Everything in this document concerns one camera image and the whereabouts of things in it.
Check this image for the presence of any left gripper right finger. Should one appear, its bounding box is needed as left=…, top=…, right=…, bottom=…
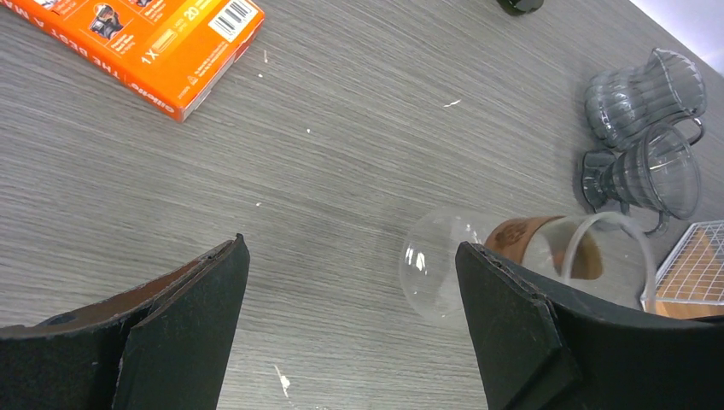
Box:
left=455, top=242, right=723, bottom=409

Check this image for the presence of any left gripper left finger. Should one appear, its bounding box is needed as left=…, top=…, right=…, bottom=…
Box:
left=1, top=235, right=250, bottom=409

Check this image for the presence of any glass carafe with leather collar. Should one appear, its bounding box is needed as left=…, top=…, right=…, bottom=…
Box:
left=399, top=208, right=656, bottom=329

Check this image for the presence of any grey glass dripper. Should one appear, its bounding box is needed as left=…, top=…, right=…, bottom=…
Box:
left=581, top=123, right=702, bottom=237

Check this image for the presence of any dark green glass dripper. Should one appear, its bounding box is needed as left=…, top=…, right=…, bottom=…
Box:
left=498, top=0, right=545, bottom=16

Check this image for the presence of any grey glass pitcher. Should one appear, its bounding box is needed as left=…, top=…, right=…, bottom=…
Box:
left=584, top=48, right=707, bottom=151

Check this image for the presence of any orange razor box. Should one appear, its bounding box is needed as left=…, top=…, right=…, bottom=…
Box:
left=2, top=0, right=265, bottom=123

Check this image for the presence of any white wire wooden shelf rack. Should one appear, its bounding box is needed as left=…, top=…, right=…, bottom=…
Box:
left=654, top=220, right=723, bottom=319

